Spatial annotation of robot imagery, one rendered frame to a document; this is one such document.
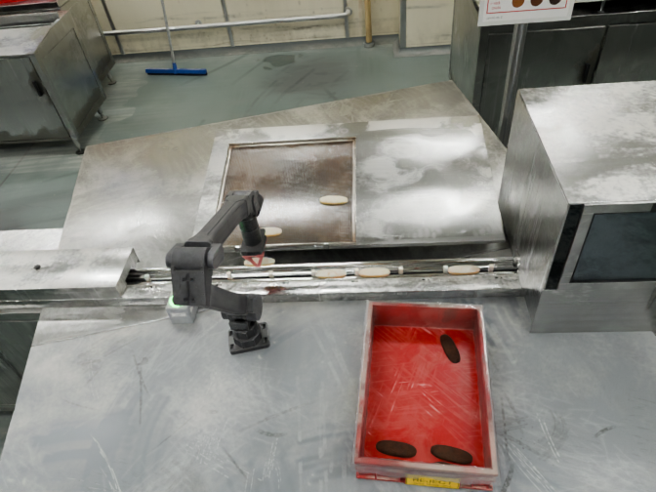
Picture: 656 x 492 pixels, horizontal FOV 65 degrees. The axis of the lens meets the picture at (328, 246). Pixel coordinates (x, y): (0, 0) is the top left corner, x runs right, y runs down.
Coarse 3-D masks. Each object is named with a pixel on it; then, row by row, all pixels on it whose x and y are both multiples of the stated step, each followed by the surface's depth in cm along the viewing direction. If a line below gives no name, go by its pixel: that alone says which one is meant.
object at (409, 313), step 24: (384, 312) 149; (408, 312) 148; (432, 312) 147; (456, 312) 145; (480, 312) 142; (480, 336) 137; (480, 360) 132; (360, 384) 130; (480, 384) 131; (360, 408) 125; (480, 408) 129; (360, 432) 121; (360, 456) 117; (456, 480) 115; (480, 480) 113
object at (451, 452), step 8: (384, 440) 129; (392, 440) 129; (376, 448) 128; (384, 448) 127; (392, 448) 127; (400, 448) 127; (408, 448) 126; (432, 448) 126; (440, 448) 126; (448, 448) 125; (456, 448) 126; (400, 456) 126; (408, 456) 125; (440, 456) 125; (448, 456) 124; (456, 456) 124; (464, 456) 124; (448, 464) 123; (464, 464) 123
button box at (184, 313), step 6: (168, 300) 160; (168, 306) 158; (186, 306) 158; (168, 312) 159; (174, 312) 159; (180, 312) 158; (186, 312) 158; (192, 312) 162; (174, 318) 161; (180, 318) 161; (186, 318) 160; (192, 318) 161
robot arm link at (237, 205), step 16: (240, 192) 145; (224, 208) 134; (240, 208) 138; (208, 224) 125; (224, 224) 126; (192, 240) 115; (208, 240) 115; (224, 240) 126; (208, 256) 110; (224, 256) 117
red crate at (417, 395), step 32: (384, 352) 148; (416, 352) 147; (384, 384) 141; (416, 384) 140; (448, 384) 139; (384, 416) 134; (416, 416) 133; (448, 416) 132; (480, 416) 132; (416, 448) 127; (480, 448) 126; (384, 480) 122
